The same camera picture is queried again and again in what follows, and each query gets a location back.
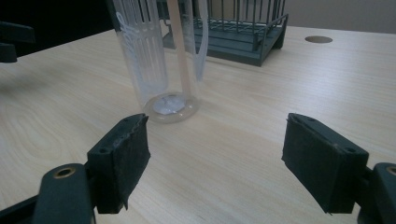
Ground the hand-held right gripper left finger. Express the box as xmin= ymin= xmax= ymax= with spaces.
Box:
xmin=86 ymin=113 xmax=151 ymax=215

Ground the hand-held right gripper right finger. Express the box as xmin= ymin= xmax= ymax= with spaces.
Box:
xmin=281 ymin=112 xmax=370 ymax=215

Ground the translucent drinking straw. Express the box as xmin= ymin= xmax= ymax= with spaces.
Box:
xmin=166 ymin=0 xmax=194 ymax=101

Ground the dark green wire rack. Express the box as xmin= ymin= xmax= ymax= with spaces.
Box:
xmin=157 ymin=0 xmax=290 ymax=67

